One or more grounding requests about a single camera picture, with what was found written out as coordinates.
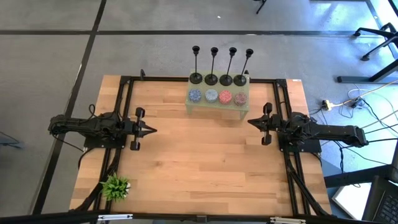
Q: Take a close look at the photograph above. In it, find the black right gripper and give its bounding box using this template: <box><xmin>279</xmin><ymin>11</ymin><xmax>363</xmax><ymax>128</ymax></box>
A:
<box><xmin>248</xmin><ymin>103</ymin><xmax>282</xmax><ymax>146</ymax></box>

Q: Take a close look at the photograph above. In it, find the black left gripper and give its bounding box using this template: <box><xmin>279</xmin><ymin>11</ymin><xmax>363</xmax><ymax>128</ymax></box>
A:
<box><xmin>123</xmin><ymin>108</ymin><xmax>158</xmax><ymax>151</ymax></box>

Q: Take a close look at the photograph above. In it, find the maroon patterned candle tin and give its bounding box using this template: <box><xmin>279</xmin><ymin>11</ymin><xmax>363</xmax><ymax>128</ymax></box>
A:
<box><xmin>233</xmin><ymin>91</ymin><xmax>248</xmax><ymax>106</ymax></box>

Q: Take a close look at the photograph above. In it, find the black tall candlestick holder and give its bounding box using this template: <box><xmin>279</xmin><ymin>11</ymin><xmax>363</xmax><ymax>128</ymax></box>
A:
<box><xmin>188</xmin><ymin>45</ymin><xmax>203</xmax><ymax>85</ymax></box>
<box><xmin>233</xmin><ymin>48</ymin><xmax>254</xmax><ymax>87</ymax></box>
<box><xmin>204</xmin><ymin>47</ymin><xmax>219</xmax><ymax>86</ymax></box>
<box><xmin>219</xmin><ymin>47</ymin><xmax>238</xmax><ymax>87</ymax></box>

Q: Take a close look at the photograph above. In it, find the light teal patterned candle tin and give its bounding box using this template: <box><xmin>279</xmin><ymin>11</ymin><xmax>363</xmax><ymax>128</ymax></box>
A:
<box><xmin>205</xmin><ymin>89</ymin><xmax>219</xmax><ymax>103</ymax></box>

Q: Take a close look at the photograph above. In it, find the dark blue patterned candle tin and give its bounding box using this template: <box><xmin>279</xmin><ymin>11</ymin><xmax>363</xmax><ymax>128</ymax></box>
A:
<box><xmin>188</xmin><ymin>88</ymin><xmax>203</xmax><ymax>103</ymax></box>

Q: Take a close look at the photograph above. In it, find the pale green perforated metal shelf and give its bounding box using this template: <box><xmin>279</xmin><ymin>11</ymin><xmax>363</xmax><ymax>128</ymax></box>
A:
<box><xmin>185</xmin><ymin>70</ymin><xmax>251</xmax><ymax>121</ymax></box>

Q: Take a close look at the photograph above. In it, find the green plant in white pot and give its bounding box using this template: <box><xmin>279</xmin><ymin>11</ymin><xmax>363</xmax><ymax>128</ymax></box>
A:
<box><xmin>99</xmin><ymin>172</ymin><xmax>131</xmax><ymax>202</ymax></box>

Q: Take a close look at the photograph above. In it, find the black desk foot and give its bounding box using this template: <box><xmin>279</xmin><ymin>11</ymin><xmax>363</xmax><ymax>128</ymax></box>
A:
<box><xmin>336</xmin><ymin>58</ymin><xmax>398</xmax><ymax>84</ymax></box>

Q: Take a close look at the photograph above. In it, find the black desk beam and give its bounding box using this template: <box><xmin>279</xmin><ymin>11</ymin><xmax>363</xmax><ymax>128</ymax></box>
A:
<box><xmin>323</xmin><ymin>164</ymin><xmax>398</xmax><ymax>189</ymax></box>

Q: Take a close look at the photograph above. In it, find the black chair leg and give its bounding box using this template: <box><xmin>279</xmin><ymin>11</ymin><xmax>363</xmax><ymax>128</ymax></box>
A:
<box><xmin>252</xmin><ymin>0</ymin><xmax>268</xmax><ymax>15</ymax></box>

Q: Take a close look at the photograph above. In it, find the white flat panel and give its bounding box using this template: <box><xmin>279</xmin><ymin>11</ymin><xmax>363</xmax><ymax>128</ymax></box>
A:
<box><xmin>331</xmin><ymin>182</ymin><xmax>373</xmax><ymax>221</ymax></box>

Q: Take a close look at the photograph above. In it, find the grey floor object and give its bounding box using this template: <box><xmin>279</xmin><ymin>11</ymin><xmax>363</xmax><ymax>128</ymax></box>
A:
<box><xmin>0</xmin><ymin>135</ymin><xmax>25</xmax><ymax>150</ymax></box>

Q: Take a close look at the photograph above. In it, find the black laptop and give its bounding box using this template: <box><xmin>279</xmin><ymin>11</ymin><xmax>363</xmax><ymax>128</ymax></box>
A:
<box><xmin>362</xmin><ymin>175</ymin><xmax>398</xmax><ymax>224</ymax></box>

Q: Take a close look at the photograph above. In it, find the black office chair base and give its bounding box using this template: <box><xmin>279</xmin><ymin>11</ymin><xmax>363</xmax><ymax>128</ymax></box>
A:
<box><xmin>353</xmin><ymin>22</ymin><xmax>398</xmax><ymax>62</ymax></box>

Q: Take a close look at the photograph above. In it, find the black aluminium table frame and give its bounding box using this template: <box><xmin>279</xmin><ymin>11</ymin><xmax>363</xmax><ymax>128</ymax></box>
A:
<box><xmin>70</xmin><ymin>74</ymin><xmax>332</xmax><ymax>218</ymax></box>

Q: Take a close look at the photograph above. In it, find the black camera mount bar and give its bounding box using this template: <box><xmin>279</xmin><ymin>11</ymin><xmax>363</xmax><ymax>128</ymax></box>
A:
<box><xmin>0</xmin><ymin>210</ymin><xmax>398</xmax><ymax>224</ymax></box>

